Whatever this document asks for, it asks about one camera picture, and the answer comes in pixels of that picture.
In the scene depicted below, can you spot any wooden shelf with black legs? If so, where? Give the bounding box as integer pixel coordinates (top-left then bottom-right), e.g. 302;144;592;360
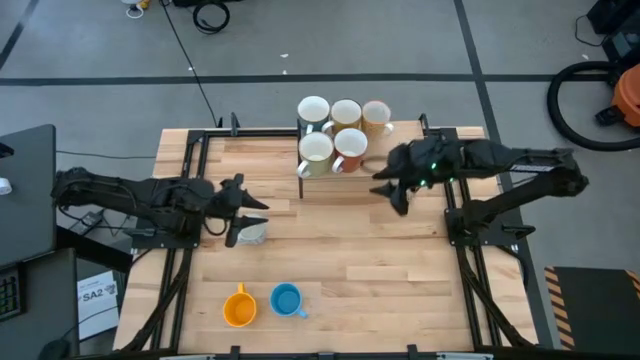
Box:
296;117;434;201

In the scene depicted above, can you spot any dark grey desk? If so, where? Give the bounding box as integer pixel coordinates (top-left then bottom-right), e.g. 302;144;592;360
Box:
0;247;80;360

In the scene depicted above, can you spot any grey cabinet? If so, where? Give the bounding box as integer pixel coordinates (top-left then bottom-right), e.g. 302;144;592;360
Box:
0;123;57;269

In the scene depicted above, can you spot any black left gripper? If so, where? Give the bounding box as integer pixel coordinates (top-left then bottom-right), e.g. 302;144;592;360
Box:
208;172;271;250

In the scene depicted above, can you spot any orange mug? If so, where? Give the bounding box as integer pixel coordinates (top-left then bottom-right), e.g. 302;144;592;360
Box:
222;282;259;329

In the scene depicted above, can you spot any red mug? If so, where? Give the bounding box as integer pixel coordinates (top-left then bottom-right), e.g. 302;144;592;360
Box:
331;127;370;175

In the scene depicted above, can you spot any black power brick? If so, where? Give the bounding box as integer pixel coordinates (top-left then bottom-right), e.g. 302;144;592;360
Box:
69;212;104;236

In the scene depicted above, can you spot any white cable loop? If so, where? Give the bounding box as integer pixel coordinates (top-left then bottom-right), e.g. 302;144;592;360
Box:
119;0;146;20

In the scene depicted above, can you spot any black equipment case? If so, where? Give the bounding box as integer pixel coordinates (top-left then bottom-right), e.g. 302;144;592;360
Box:
585;0;640;36
602;22;640;66

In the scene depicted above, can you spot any orange shop vacuum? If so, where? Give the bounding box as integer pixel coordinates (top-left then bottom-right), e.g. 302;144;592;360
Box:
594;62;640;129
546;60;640;152

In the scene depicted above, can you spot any backlit black keyboard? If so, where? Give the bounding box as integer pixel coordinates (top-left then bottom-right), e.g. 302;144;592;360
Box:
0;267;24;321

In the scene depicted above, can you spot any black hazard-striped mat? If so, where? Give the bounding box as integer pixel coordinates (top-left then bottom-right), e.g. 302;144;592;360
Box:
543;265;640;351

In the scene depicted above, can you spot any mustard yellow mug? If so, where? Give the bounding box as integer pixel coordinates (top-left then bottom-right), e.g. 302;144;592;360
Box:
322;98;363;135

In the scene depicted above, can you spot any black desk crossbar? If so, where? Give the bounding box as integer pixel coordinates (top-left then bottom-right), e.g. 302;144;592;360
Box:
54;224;134;274

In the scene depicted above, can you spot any teal mug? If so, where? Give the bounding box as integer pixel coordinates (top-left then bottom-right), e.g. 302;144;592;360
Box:
296;94;332;136

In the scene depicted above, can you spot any thin black cable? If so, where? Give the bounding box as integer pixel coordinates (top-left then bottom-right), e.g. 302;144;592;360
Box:
55;149;157;161

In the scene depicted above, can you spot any light blue mug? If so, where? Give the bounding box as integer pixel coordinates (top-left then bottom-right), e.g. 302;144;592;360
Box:
269;282;309;320

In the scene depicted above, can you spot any coiled black cable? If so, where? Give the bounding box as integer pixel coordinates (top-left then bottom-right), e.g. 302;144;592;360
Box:
192;0;231;35

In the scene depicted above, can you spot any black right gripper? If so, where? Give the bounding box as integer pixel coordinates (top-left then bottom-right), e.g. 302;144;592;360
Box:
367;138;452;218

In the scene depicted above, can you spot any long black floor cable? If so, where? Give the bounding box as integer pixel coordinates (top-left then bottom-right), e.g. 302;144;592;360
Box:
160;0;222;129

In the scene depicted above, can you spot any black metal rig frame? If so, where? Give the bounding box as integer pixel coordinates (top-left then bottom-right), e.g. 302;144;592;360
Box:
119;112;539;360

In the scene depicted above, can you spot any white printed paper sheet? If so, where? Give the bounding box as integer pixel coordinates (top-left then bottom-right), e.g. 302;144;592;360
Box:
76;269;121;342

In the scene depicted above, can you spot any light green mug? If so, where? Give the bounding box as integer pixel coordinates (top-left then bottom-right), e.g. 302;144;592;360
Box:
296;130;337;179

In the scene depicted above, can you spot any yellow patterned mug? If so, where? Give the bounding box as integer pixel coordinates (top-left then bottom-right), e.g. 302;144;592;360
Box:
361;99;396;139

